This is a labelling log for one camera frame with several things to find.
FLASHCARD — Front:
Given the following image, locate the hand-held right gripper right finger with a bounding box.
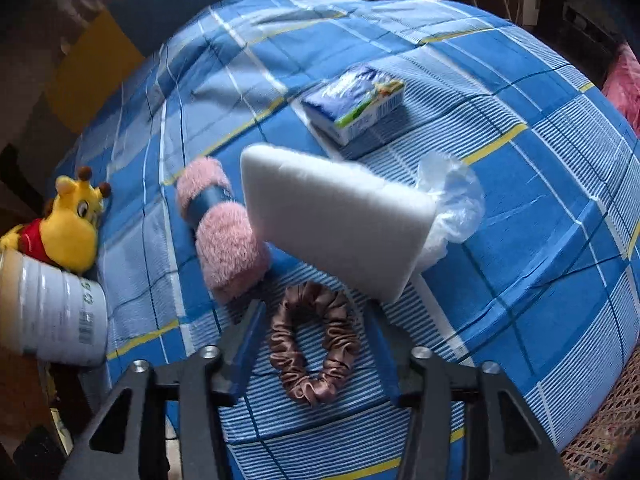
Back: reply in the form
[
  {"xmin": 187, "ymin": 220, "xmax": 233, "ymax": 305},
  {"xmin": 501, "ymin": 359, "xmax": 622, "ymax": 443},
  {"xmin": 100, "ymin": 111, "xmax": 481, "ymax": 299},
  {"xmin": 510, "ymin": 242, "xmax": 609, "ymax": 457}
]
[{"xmin": 362, "ymin": 302, "xmax": 573, "ymax": 480}]

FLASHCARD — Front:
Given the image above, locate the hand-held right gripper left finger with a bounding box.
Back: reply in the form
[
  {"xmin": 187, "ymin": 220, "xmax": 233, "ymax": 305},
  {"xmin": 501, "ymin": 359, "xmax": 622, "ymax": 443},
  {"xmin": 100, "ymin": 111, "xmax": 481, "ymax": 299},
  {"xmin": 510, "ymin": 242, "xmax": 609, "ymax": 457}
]
[{"xmin": 60, "ymin": 300, "xmax": 268, "ymax": 480}]

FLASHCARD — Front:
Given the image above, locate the pink fuzzy sock roll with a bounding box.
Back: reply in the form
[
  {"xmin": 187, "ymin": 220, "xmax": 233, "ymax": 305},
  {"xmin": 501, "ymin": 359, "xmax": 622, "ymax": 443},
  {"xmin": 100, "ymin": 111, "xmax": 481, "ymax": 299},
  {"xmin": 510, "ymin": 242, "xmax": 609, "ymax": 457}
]
[{"xmin": 175, "ymin": 157, "xmax": 272, "ymax": 306}]

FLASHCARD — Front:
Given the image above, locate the white sponge block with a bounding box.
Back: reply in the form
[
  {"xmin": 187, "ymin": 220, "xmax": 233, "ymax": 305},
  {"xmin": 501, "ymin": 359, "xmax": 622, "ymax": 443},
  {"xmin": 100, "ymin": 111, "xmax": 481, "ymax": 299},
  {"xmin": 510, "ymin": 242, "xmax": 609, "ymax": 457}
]
[{"xmin": 240, "ymin": 144, "xmax": 438, "ymax": 305}]

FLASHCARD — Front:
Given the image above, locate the clear plastic bag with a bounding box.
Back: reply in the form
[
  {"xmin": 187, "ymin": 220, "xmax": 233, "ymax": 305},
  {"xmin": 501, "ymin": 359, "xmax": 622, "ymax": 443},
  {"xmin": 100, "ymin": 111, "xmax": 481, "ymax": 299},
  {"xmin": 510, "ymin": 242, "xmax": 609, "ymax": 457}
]
[{"xmin": 412, "ymin": 152, "xmax": 486, "ymax": 273}]

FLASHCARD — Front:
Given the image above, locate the blue tissue pack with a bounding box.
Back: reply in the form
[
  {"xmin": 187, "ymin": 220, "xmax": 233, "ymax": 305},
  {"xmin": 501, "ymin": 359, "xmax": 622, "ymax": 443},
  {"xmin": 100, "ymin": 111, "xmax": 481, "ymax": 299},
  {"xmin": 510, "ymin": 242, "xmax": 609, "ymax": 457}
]
[{"xmin": 300, "ymin": 65, "xmax": 406, "ymax": 161}]

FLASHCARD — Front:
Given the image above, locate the brown satin scrunchie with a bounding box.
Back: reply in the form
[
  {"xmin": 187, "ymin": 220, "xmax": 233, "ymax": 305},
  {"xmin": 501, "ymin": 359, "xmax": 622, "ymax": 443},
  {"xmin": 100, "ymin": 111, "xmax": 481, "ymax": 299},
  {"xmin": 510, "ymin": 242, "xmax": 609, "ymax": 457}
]
[{"xmin": 268, "ymin": 281, "xmax": 362, "ymax": 406}]

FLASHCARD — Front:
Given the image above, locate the blue plaid bedsheet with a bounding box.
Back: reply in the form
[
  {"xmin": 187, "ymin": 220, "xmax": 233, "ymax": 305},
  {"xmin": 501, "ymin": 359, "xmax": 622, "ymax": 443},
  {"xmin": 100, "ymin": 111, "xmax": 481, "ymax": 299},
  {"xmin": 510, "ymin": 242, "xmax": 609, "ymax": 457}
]
[{"xmin": 50, "ymin": 0, "xmax": 640, "ymax": 480}]

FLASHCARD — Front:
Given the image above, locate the white tin can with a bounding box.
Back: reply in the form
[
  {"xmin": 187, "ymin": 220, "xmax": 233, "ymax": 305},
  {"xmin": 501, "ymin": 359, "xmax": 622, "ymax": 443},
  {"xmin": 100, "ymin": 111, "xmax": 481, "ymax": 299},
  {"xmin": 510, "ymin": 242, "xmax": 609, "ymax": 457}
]
[{"xmin": 0, "ymin": 249, "xmax": 108, "ymax": 368}]

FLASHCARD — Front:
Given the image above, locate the yellow plush toy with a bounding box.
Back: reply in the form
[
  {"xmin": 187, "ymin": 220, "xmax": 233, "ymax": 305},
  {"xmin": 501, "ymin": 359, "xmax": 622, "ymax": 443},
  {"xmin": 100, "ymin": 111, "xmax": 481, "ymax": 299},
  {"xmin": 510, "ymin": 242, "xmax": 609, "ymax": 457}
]
[{"xmin": 0, "ymin": 166, "xmax": 112, "ymax": 276}]

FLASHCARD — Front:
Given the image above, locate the woven mat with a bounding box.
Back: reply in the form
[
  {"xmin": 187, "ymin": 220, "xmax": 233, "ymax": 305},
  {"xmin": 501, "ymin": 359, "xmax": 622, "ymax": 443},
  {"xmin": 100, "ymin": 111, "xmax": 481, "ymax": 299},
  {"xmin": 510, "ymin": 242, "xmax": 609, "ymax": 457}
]
[{"xmin": 560, "ymin": 370, "xmax": 640, "ymax": 480}]

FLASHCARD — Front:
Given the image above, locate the grey yellow blue headboard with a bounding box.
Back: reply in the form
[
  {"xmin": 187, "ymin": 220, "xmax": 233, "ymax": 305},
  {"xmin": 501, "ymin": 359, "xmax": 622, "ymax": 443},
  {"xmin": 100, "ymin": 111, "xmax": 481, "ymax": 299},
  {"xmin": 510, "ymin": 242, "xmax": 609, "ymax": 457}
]
[{"xmin": 45, "ymin": 0, "xmax": 241, "ymax": 136}]

